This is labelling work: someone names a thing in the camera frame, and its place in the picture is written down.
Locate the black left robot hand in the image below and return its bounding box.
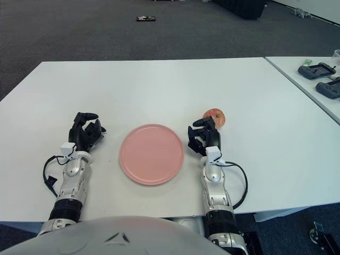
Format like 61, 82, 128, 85
68, 112, 107, 154

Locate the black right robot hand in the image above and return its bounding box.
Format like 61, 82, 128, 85
187, 116, 222, 156

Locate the red yellow apple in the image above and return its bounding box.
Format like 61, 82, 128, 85
203, 108, 227, 130

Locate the pink round plate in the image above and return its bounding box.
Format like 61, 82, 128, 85
119, 123, 185, 186

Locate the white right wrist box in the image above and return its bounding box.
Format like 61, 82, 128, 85
206, 146, 226, 163

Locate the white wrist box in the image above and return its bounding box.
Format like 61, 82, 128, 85
206, 146, 226, 163
59, 142, 75, 155

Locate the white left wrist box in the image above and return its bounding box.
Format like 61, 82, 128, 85
59, 142, 75, 155

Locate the grey robot torso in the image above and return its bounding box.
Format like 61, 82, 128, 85
0, 215, 213, 255

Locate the grey handheld controller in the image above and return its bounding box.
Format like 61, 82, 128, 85
315, 79, 340, 99
297, 62, 337, 80

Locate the black cabinet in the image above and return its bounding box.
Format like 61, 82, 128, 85
212, 0, 268, 20

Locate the black caster wheel base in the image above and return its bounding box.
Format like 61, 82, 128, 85
309, 221, 340, 252

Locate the grey toy figure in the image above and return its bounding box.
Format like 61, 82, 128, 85
291, 7, 314, 19

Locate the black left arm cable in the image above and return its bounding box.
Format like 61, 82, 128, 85
42, 155, 71, 199

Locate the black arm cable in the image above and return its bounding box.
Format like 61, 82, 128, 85
42, 155, 71, 199
217, 160, 250, 208

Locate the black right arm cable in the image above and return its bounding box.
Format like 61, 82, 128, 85
217, 160, 250, 208

